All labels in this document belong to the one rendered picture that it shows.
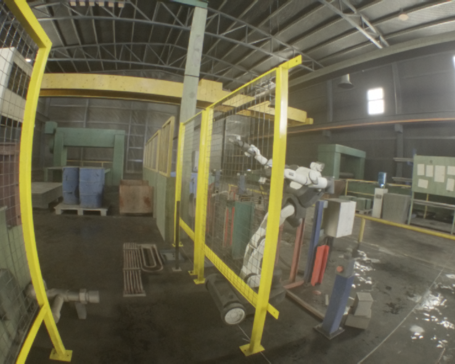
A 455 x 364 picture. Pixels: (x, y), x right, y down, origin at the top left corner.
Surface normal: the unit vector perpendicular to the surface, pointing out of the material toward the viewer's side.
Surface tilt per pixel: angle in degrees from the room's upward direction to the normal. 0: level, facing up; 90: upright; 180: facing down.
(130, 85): 90
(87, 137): 90
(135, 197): 90
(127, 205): 90
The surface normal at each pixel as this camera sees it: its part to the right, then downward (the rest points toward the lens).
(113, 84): 0.42, 0.09
